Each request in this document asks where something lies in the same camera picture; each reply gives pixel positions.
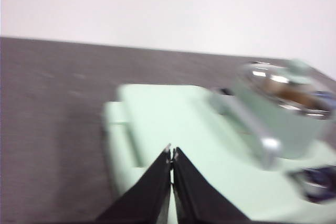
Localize silver grill cover handle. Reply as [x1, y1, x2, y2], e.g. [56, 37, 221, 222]
[209, 87, 283, 171]

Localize glass lid with mint knob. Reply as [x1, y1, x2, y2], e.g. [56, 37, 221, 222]
[237, 59, 333, 116]

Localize mint green breakfast machine base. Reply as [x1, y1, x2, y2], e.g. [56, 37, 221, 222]
[102, 83, 336, 224]

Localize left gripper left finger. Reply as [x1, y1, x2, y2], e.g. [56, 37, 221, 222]
[94, 144, 173, 224]

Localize mint green hinged grill cover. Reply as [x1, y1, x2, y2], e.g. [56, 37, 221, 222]
[115, 83, 266, 209]

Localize black control panel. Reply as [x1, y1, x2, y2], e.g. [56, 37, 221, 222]
[288, 166, 336, 205]

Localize mint green handled pot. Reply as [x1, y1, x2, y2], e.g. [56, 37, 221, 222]
[230, 58, 336, 161]

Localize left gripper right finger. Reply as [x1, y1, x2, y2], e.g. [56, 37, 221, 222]
[172, 146, 232, 224]

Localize silver control dial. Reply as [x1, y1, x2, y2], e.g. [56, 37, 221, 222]
[301, 167, 336, 199]

